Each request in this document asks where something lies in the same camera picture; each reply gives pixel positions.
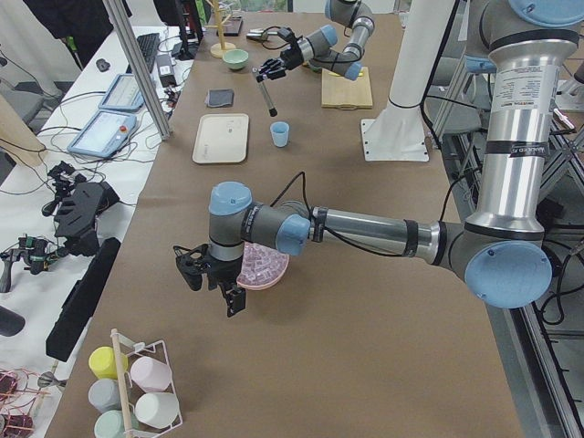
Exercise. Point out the aluminium frame post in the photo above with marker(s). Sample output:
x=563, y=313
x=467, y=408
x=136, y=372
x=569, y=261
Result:
x=121, y=23

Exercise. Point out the white wire cup rack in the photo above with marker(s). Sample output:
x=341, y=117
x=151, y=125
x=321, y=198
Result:
x=126, y=351

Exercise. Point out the grey folded cloth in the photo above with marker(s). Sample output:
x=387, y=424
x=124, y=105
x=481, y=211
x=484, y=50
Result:
x=220, y=98

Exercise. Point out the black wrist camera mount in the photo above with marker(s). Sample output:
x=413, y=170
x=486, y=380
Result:
x=191, y=264

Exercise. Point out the light blue plastic cup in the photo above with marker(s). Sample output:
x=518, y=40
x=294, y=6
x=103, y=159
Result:
x=279, y=131

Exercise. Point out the mint green bowl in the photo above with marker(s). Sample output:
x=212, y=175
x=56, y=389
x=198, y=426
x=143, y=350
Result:
x=235, y=59

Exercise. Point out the pink bowl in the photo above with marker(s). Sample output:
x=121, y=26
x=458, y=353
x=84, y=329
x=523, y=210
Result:
x=269, y=278

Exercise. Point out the grey cup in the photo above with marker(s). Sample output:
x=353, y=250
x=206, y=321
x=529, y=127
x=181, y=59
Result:
x=104, y=395

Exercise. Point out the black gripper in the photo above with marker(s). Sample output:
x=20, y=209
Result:
x=222, y=270
x=290, y=57

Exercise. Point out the white cup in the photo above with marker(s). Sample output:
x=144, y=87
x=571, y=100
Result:
x=157, y=409

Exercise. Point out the steel ice scoop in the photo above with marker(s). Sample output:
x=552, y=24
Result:
x=260, y=34

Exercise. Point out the mint green cup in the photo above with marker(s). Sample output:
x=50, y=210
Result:
x=110, y=424

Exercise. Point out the wooden mug tree stand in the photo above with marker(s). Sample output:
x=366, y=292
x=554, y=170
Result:
x=221, y=14

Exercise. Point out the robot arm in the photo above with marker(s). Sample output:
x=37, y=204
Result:
x=497, y=250
x=286, y=228

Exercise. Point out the pink cup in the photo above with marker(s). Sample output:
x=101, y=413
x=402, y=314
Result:
x=151, y=375

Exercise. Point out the steel muddler black tip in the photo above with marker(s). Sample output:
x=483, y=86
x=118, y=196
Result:
x=263, y=90

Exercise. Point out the cream rabbit tray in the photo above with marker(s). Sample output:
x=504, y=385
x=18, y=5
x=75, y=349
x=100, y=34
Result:
x=221, y=138

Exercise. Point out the wooden cutting board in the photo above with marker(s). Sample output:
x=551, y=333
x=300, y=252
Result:
x=341, y=93

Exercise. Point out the black keyboard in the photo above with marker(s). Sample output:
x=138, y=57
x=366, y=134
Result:
x=148, y=45

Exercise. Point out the black computer mouse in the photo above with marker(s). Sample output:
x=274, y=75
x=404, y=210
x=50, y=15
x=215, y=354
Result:
x=102, y=65

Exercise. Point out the black power adapter box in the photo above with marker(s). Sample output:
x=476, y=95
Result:
x=165, y=70

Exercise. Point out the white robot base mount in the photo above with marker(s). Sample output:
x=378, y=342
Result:
x=397, y=134

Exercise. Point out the black long box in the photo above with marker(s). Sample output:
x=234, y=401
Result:
x=81, y=303

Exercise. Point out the yellow cup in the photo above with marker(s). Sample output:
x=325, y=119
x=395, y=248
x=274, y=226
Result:
x=102, y=363

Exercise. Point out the blue teach pendant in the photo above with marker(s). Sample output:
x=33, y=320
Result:
x=105, y=134
x=123, y=94

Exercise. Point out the clear ice cubes pile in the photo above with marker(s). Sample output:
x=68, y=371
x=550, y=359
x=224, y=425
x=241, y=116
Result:
x=262, y=262

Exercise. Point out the black angular device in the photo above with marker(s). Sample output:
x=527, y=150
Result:
x=76, y=205

